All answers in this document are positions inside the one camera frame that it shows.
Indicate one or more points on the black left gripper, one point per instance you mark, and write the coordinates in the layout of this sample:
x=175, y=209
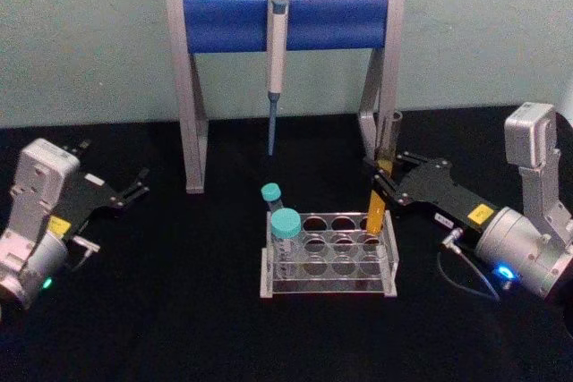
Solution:
x=87, y=196

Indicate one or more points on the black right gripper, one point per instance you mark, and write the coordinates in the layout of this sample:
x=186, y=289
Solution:
x=441, y=192

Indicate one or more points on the clear tube with yellow liquid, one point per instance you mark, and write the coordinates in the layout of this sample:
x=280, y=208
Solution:
x=377, y=212

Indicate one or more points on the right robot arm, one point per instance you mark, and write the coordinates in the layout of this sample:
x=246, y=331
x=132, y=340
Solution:
x=532, y=243

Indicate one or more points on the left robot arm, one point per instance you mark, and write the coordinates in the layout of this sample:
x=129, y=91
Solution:
x=31, y=221

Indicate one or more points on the large tube with teal cap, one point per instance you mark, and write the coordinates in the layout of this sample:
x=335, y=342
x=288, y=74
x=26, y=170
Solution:
x=285, y=225

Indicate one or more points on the clear acrylic tube rack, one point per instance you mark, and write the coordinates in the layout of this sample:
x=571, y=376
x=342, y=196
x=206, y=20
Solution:
x=331, y=281

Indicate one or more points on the small tube with teal cap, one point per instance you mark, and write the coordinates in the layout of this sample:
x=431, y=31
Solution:
x=270, y=192

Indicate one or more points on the black table cloth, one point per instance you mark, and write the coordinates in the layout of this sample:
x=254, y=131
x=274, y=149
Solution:
x=179, y=333

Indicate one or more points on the grey pipette with blue tip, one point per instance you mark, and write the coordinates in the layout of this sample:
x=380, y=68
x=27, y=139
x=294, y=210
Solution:
x=276, y=64

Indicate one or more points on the grey stand with blue bar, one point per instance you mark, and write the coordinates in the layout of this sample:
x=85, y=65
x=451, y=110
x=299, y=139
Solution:
x=224, y=22

